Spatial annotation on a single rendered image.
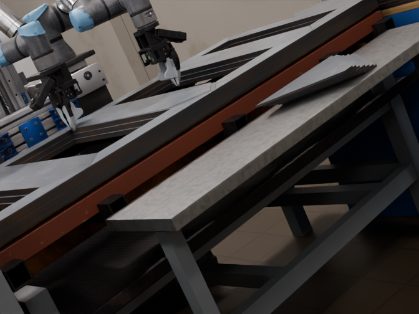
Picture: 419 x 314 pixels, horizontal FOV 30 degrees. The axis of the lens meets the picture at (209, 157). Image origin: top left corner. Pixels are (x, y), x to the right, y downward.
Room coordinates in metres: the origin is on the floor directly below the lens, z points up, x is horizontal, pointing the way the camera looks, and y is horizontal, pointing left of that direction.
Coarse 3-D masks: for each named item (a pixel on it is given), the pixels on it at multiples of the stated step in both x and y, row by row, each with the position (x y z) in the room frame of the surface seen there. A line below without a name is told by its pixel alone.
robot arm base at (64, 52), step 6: (60, 36) 3.12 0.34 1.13; (54, 42) 3.09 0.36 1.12; (60, 42) 3.11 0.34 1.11; (66, 42) 3.14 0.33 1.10; (54, 48) 3.09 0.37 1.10; (60, 48) 3.09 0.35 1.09; (66, 48) 3.11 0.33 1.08; (60, 54) 3.08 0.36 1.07; (66, 54) 3.09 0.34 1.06; (72, 54) 3.11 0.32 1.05; (60, 60) 3.07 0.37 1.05; (66, 60) 3.08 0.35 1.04
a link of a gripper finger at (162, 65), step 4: (164, 60) 2.50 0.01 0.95; (160, 64) 2.48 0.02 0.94; (164, 64) 2.49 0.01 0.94; (160, 68) 2.48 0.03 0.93; (164, 68) 2.49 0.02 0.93; (160, 72) 2.48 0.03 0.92; (164, 72) 2.48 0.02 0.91; (160, 76) 2.47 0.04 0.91; (164, 76) 2.48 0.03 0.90; (172, 80) 2.49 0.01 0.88; (176, 84) 2.48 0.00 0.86
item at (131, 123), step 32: (256, 32) 2.88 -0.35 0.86; (320, 32) 2.36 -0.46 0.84; (224, 64) 2.56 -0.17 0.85; (224, 96) 2.10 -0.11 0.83; (96, 128) 2.43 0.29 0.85; (128, 128) 2.28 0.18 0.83; (160, 128) 1.95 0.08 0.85; (32, 160) 2.44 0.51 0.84; (128, 160) 1.88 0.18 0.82; (0, 192) 2.02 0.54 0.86; (64, 192) 1.76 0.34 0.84; (0, 224) 1.66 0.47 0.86; (32, 224) 1.70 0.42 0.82
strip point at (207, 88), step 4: (208, 84) 2.22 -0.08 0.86; (200, 88) 2.20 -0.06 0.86; (204, 88) 2.18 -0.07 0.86; (208, 88) 2.14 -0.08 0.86; (196, 92) 2.17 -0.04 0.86; (200, 92) 2.14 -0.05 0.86; (204, 92) 2.12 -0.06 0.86; (188, 96) 2.17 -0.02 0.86; (192, 96) 2.14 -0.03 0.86; (196, 96) 2.12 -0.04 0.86; (180, 100) 2.16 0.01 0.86; (184, 100) 2.13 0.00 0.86; (176, 104) 2.12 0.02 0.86
